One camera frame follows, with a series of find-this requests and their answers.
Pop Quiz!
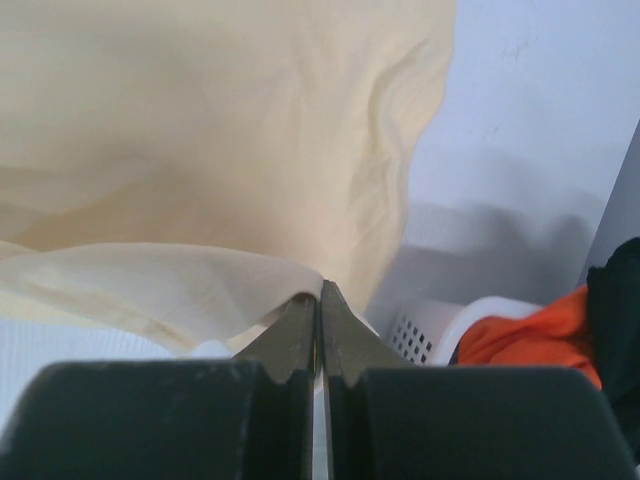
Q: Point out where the cream yellow t shirt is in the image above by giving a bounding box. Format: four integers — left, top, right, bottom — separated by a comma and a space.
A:
1, 1, 456, 351

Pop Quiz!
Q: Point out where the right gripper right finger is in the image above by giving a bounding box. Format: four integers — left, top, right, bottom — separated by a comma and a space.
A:
322, 282, 635, 479

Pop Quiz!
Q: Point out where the orange t shirt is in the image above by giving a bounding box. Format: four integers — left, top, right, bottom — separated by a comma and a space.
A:
457, 286, 602, 390

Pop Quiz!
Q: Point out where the black t shirt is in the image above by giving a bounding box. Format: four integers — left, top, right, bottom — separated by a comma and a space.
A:
587, 237, 640, 416

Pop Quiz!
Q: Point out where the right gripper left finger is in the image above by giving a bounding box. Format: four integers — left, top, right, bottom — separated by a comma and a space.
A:
1, 295, 316, 479

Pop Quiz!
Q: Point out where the white laundry basket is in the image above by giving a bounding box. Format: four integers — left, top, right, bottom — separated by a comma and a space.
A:
387, 296, 541, 366

